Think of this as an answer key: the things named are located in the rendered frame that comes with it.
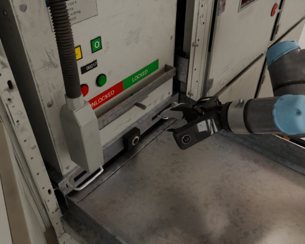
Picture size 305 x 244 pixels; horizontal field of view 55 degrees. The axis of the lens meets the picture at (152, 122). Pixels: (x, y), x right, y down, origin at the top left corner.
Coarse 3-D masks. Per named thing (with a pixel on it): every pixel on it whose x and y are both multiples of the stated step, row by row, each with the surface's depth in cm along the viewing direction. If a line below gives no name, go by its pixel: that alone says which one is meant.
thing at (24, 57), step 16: (0, 0) 51; (0, 16) 54; (0, 32) 58; (16, 32) 53; (16, 48) 57; (16, 64) 60; (16, 80) 65; (32, 80) 59; (32, 96) 64; (32, 112) 69; (32, 128) 74; (48, 128) 67; (48, 144) 73; (48, 160) 79
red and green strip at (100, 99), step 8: (152, 64) 89; (136, 72) 85; (144, 72) 88; (128, 80) 83; (136, 80) 86; (112, 88) 79; (120, 88) 82; (96, 96) 76; (104, 96) 78; (112, 96) 81; (96, 104) 77
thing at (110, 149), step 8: (176, 96) 108; (160, 104) 102; (168, 104) 106; (152, 112) 99; (160, 112) 104; (144, 120) 97; (152, 120) 102; (128, 128) 93; (144, 128) 99; (120, 136) 90; (112, 144) 88; (120, 144) 92; (104, 152) 87; (112, 152) 90; (104, 160) 88; (80, 168) 81; (56, 176) 78; (64, 176) 78; (80, 176) 82; (88, 176) 85; (56, 184) 77; (64, 184) 78; (64, 192) 80
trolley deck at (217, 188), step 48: (240, 144) 98; (96, 192) 84; (144, 192) 84; (192, 192) 84; (240, 192) 84; (288, 192) 84; (96, 240) 73; (144, 240) 73; (192, 240) 73; (240, 240) 73; (288, 240) 73
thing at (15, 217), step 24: (0, 96) 48; (0, 144) 42; (0, 168) 39; (0, 192) 35; (24, 192) 62; (0, 216) 30; (24, 216) 34; (48, 216) 73; (0, 240) 26; (24, 240) 31; (48, 240) 73
